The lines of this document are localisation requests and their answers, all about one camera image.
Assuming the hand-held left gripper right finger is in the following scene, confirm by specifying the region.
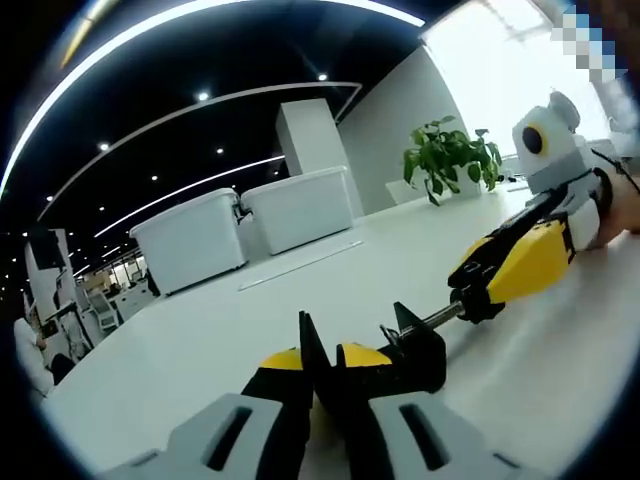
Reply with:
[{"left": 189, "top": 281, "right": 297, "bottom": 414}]
[{"left": 319, "top": 341, "right": 546, "bottom": 480}]

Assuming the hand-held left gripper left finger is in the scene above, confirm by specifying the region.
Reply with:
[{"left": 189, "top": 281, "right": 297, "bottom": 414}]
[{"left": 99, "top": 347, "right": 314, "bottom": 480}]

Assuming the black fixed fixture clamp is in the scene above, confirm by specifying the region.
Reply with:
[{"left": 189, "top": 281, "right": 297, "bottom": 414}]
[{"left": 298, "top": 301, "right": 447, "bottom": 401}]

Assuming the white desk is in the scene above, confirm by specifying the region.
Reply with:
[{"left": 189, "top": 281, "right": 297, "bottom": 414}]
[{"left": 39, "top": 187, "right": 640, "bottom": 480}]

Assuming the person's right hand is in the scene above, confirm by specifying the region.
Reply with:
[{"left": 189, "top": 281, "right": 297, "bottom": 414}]
[{"left": 594, "top": 167, "right": 627, "bottom": 248}]

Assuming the white chair backrest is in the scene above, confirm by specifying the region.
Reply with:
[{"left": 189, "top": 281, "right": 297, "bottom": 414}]
[{"left": 384, "top": 179, "right": 417, "bottom": 207}]

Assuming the potted green plant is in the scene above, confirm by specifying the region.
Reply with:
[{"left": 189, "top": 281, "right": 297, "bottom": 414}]
[{"left": 402, "top": 115, "right": 504, "bottom": 207}]

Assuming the white plastic storage box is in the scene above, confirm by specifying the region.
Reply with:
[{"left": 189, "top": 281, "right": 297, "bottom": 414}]
[
  {"left": 239, "top": 166, "right": 354, "bottom": 257},
  {"left": 128, "top": 187, "right": 247, "bottom": 297}
]

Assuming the white office chair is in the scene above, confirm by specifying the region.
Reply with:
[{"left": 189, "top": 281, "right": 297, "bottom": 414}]
[{"left": 87, "top": 292, "right": 122, "bottom": 332}]

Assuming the long curved ceiling light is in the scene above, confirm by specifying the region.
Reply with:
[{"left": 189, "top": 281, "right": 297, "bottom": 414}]
[{"left": 2, "top": 0, "right": 427, "bottom": 174}]

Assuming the white square pillar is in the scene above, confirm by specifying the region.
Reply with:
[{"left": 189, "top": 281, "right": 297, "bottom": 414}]
[{"left": 274, "top": 97, "right": 366, "bottom": 221}]

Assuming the white display stand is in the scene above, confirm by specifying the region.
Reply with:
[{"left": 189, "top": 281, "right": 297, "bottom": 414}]
[{"left": 24, "top": 227, "right": 79, "bottom": 351}]

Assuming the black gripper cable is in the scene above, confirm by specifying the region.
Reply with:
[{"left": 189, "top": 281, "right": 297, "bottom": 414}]
[{"left": 588, "top": 147, "right": 640, "bottom": 195}]

